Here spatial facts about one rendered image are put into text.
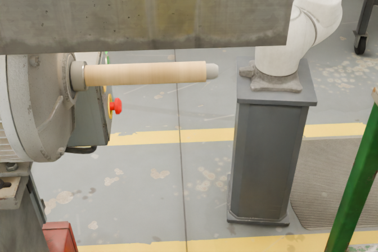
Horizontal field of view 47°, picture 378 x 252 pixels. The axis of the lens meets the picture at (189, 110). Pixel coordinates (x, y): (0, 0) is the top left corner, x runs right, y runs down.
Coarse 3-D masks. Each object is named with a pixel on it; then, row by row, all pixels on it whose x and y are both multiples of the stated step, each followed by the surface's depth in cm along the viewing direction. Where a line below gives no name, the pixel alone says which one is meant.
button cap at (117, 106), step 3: (117, 99) 103; (111, 102) 104; (114, 102) 103; (117, 102) 103; (120, 102) 103; (111, 105) 103; (114, 105) 103; (117, 105) 102; (120, 105) 103; (111, 108) 104; (114, 108) 103; (117, 108) 103; (120, 108) 103; (117, 111) 103; (120, 111) 104; (117, 114) 104
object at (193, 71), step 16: (112, 64) 66; (128, 64) 66; (144, 64) 66; (160, 64) 66; (176, 64) 66; (192, 64) 66; (96, 80) 65; (112, 80) 65; (128, 80) 65; (144, 80) 65; (160, 80) 66; (176, 80) 66; (192, 80) 66
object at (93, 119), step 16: (96, 64) 92; (80, 96) 92; (96, 96) 92; (112, 96) 111; (80, 112) 95; (96, 112) 95; (112, 112) 109; (80, 128) 98; (96, 128) 98; (80, 144) 101; (96, 144) 101
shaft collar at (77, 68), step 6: (72, 66) 64; (78, 66) 64; (84, 66) 65; (72, 72) 64; (78, 72) 64; (72, 78) 64; (78, 78) 64; (84, 78) 65; (72, 84) 64; (78, 84) 64; (84, 84) 65; (78, 90) 65; (84, 90) 66
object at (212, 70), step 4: (208, 64) 66; (212, 64) 66; (208, 68) 66; (212, 68) 66; (216, 68) 66; (208, 72) 66; (212, 72) 66; (216, 72) 66; (208, 76) 66; (212, 76) 66; (216, 76) 66
